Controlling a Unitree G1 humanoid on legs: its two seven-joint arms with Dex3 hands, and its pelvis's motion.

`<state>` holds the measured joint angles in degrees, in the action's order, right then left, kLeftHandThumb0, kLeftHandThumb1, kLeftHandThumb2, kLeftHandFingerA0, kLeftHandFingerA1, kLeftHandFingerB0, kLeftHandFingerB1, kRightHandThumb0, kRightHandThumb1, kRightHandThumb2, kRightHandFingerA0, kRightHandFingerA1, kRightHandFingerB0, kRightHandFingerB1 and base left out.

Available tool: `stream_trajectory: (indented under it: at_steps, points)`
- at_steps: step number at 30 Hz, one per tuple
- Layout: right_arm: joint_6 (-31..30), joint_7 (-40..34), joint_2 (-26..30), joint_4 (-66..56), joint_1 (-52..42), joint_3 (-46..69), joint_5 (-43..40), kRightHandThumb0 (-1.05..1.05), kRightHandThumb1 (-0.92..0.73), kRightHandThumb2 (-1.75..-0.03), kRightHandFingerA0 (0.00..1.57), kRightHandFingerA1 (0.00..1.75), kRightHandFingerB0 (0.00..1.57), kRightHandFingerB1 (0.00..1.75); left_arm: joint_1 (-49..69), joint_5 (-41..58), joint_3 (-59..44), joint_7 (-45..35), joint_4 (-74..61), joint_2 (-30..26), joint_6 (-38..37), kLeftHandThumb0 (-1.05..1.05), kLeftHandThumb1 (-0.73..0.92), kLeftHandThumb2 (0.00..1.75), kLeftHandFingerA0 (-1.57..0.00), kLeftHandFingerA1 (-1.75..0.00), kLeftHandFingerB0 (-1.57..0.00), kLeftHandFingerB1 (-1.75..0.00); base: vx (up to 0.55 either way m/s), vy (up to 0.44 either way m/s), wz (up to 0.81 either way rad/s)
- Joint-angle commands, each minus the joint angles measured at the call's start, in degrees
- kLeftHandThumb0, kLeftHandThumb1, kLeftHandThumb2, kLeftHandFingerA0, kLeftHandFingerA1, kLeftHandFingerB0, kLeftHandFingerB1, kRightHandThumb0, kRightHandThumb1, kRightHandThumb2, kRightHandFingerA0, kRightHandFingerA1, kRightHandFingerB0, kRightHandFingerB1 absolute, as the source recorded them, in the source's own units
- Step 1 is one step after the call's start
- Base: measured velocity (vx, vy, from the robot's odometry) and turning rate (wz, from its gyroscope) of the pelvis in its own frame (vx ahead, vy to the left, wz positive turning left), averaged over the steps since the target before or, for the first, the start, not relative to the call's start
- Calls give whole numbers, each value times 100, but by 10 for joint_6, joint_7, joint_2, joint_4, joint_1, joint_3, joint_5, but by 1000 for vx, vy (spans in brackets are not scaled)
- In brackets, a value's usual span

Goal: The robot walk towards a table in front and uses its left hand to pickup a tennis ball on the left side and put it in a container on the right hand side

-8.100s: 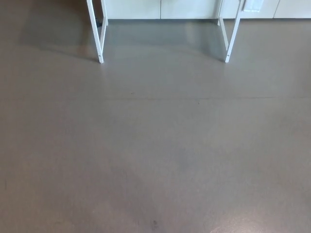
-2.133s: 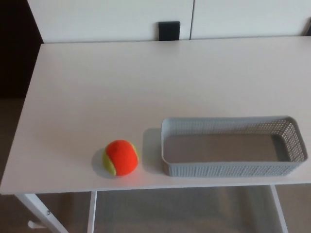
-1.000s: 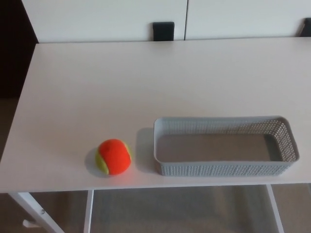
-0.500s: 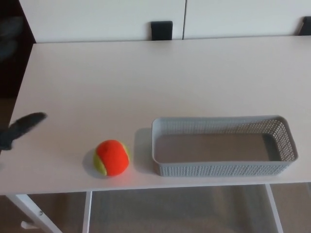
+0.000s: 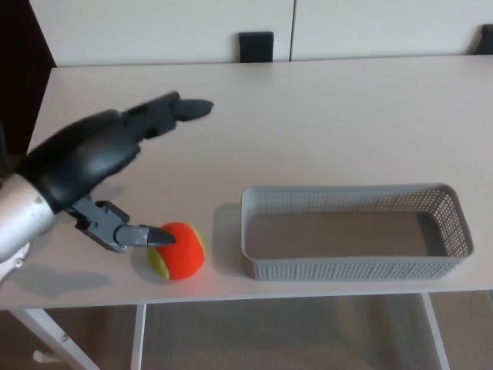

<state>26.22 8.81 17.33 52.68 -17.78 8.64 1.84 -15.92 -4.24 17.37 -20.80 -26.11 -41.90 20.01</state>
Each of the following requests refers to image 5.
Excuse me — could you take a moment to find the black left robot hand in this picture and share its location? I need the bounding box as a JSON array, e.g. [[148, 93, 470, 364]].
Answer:
[[16, 91, 215, 254]]

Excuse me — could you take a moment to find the orange and yellow tennis ball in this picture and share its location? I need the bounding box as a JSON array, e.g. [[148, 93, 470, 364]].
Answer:
[[148, 221, 206, 284]]

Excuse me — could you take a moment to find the white table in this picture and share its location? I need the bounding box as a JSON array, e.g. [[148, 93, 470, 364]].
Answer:
[[0, 53, 493, 370]]

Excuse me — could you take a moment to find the white cabinet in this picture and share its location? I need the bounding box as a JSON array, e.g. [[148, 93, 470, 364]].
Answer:
[[29, 0, 493, 69]]

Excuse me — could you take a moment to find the grey perforated plastic basket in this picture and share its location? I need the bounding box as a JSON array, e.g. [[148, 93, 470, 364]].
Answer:
[[240, 182, 475, 282]]

